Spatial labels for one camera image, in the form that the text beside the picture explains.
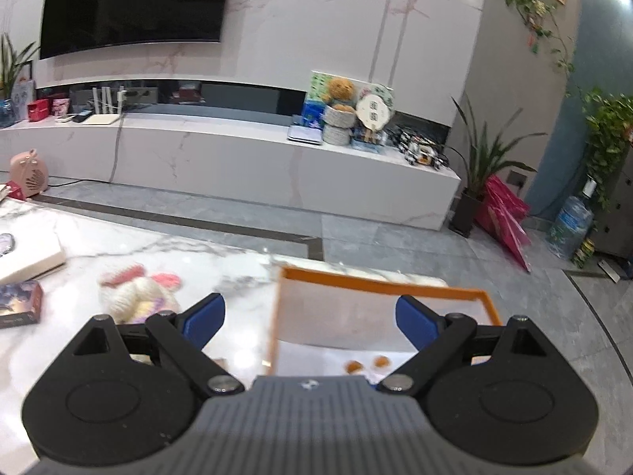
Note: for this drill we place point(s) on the wall television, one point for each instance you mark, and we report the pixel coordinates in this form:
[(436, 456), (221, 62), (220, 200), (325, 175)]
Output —
[(133, 0)]

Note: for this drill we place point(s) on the white marble television cabinet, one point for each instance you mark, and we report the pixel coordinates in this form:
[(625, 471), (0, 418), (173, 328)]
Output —
[(247, 163)]

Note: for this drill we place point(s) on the small red box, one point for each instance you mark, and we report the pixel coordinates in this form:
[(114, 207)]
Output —
[(39, 110)]

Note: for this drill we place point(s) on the large water bottle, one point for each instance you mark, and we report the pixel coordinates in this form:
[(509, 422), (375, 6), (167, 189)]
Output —
[(571, 227)]

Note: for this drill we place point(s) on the pothos plant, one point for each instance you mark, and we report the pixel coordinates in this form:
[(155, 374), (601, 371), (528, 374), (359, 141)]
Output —
[(611, 128)]

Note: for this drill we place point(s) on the orange cardboard box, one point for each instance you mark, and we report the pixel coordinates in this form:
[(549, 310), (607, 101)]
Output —
[(346, 307)]

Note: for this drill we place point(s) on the round compact mirror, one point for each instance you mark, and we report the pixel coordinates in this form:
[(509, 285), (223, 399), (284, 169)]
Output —
[(6, 245)]

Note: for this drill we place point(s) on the black white checkered toy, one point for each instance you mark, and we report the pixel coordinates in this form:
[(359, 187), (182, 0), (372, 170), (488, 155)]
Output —
[(420, 151)]

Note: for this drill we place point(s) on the blue flat box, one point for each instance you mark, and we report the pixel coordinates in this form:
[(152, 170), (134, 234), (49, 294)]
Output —
[(368, 141)]

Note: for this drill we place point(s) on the pink plastic bag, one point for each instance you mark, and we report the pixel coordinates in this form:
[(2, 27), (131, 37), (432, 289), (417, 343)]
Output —
[(504, 212)]

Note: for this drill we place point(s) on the white router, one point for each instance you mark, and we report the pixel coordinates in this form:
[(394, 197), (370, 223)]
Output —
[(105, 118)]

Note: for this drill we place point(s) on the silver laptop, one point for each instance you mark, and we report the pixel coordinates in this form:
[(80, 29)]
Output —
[(305, 135)]

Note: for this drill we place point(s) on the tall potted plant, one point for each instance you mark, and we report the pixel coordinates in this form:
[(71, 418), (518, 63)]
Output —
[(467, 208)]

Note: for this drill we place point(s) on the round white hand fan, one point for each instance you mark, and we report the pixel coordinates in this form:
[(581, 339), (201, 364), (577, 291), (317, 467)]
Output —
[(375, 106)]

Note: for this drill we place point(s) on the green can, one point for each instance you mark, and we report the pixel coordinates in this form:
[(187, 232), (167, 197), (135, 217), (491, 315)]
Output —
[(584, 252)]

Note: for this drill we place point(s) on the printed picture box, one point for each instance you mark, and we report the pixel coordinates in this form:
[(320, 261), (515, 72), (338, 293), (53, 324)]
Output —
[(20, 304)]

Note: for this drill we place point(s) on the brown teddy bear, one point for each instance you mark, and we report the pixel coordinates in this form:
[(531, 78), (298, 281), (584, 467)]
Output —
[(342, 91)]

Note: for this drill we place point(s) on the blue printed standing card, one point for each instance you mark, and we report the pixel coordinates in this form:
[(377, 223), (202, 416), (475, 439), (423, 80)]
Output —
[(314, 104)]

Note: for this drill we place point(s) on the long white box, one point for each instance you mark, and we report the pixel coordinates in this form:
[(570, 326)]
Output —
[(29, 257)]

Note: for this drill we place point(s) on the hanging vine plant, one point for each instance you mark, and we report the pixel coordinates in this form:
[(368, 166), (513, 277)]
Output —
[(536, 15)]

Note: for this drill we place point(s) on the green plant in blue vase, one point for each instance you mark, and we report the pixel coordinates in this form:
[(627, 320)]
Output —
[(10, 79)]

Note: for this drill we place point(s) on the pink fan heater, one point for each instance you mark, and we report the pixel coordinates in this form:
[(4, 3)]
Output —
[(30, 173)]

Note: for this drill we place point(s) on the grey cabinet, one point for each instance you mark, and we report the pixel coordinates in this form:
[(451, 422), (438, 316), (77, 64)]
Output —
[(620, 227)]

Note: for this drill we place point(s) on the crochet bunny doll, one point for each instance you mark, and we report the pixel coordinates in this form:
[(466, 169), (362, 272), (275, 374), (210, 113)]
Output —
[(138, 297)]

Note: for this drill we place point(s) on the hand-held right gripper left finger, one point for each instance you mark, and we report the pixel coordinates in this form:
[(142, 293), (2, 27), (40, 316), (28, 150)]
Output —
[(202, 321)]

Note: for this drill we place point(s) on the flat floor scale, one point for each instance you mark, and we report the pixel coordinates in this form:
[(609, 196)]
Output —
[(615, 269)]

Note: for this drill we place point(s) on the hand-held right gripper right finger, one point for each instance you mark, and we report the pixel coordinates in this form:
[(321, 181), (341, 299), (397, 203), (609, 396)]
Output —
[(418, 321)]

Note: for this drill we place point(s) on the small pink picture box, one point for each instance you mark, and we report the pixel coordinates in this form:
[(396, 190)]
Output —
[(60, 106)]

